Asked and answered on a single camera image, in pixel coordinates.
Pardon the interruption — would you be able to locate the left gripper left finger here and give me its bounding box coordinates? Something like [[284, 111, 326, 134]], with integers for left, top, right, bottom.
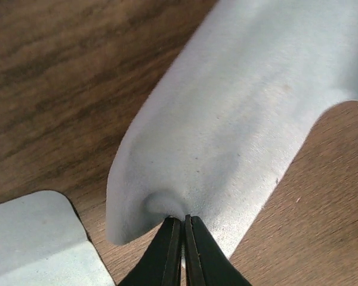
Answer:
[[119, 217, 182, 286]]

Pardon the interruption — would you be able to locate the blue cleaning cloth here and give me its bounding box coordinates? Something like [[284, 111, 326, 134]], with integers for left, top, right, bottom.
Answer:
[[106, 1, 358, 257], [0, 191, 115, 285]]

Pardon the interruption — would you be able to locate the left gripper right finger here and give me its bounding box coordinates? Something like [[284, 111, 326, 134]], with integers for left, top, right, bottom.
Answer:
[[183, 214, 251, 286]]

